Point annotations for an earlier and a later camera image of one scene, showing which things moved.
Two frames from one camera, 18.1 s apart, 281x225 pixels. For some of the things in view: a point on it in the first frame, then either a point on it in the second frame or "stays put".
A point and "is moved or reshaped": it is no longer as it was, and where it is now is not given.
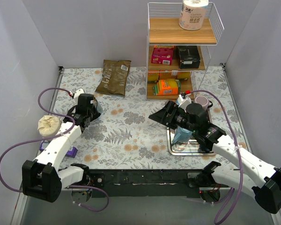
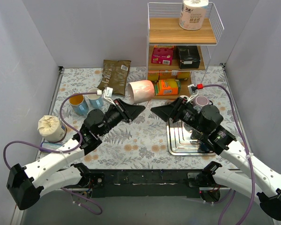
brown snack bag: x=114 y=76 stays put
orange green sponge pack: x=167 y=87 stays put
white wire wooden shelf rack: x=179 y=38 stays put
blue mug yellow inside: x=182 y=135 is moved or reshaped
